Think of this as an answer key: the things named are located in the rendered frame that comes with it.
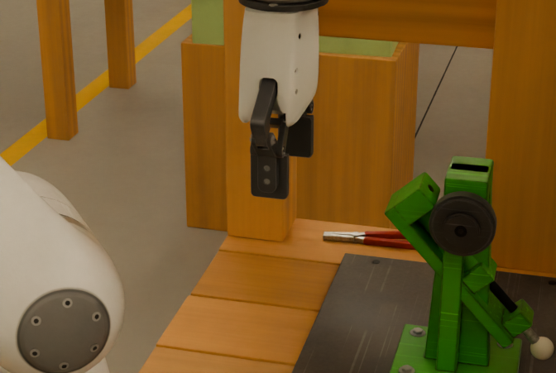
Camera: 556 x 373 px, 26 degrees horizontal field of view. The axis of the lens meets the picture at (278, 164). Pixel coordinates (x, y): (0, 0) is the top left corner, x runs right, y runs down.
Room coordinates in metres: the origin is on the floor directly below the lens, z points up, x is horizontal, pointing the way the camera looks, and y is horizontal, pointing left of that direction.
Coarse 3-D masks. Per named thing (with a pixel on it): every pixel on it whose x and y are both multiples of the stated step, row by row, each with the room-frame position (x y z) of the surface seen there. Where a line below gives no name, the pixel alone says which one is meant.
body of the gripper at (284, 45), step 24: (240, 0) 0.96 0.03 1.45; (312, 0) 0.95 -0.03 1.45; (264, 24) 0.93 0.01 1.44; (288, 24) 0.93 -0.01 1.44; (312, 24) 0.96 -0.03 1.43; (264, 48) 0.92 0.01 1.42; (288, 48) 0.92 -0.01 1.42; (312, 48) 0.96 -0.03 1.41; (240, 72) 0.93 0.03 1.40; (264, 72) 0.92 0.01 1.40; (288, 72) 0.92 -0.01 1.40; (312, 72) 0.97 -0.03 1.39; (240, 96) 0.93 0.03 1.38; (288, 96) 0.92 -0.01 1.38; (312, 96) 0.99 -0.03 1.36; (288, 120) 0.92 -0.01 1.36
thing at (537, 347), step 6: (528, 330) 1.24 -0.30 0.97; (528, 336) 1.24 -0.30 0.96; (534, 336) 1.24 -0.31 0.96; (534, 342) 1.24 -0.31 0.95; (540, 342) 1.23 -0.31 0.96; (546, 342) 1.23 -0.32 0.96; (552, 342) 1.24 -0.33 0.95; (534, 348) 1.23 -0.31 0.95; (540, 348) 1.23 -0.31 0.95; (546, 348) 1.23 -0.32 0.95; (552, 348) 1.23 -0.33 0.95; (534, 354) 1.23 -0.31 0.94; (540, 354) 1.23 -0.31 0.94; (546, 354) 1.23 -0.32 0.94; (552, 354) 1.23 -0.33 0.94
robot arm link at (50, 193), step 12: (36, 180) 0.94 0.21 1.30; (36, 192) 0.91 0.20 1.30; (48, 192) 0.92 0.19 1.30; (60, 192) 0.95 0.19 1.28; (60, 204) 0.90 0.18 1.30; (72, 216) 0.88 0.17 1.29; (0, 372) 0.87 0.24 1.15; (84, 372) 0.88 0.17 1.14; (96, 372) 0.89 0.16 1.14; (108, 372) 0.90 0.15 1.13
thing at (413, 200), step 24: (408, 192) 1.27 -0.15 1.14; (432, 192) 1.27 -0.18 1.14; (408, 216) 1.26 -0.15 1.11; (408, 240) 1.26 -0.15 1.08; (432, 240) 1.27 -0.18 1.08; (432, 264) 1.25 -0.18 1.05; (480, 264) 1.24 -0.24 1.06; (480, 288) 1.24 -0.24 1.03; (480, 312) 1.23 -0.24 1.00; (504, 312) 1.26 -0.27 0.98; (528, 312) 1.24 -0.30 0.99; (504, 336) 1.23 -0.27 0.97
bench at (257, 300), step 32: (320, 224) 1.71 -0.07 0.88; (352, 224) 1.71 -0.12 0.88; (224, 256) 1.60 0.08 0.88; (256, 256) 1.60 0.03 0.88; (288, 256) 1.60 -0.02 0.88; (320, 256) 1.60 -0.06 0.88; (384, 256) 1.60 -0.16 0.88; (416, 256) 1.60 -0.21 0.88; (224, 288) 1.50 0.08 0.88; (256, 288) 1.50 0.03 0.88; (288, 288) 1.50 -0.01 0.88; (320, 288) 1.50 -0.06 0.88; (192, 320) 1.42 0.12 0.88; (224, 320) 1.42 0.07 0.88; (256, 320) 1.42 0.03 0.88; (288, 320) 1.42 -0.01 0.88; (160, 352) 1.33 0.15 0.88; (192, 352) 1.33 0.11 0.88; (224, 352) 1.33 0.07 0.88; (256, 352) 1.33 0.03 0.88; (288, 352) 1.33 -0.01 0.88
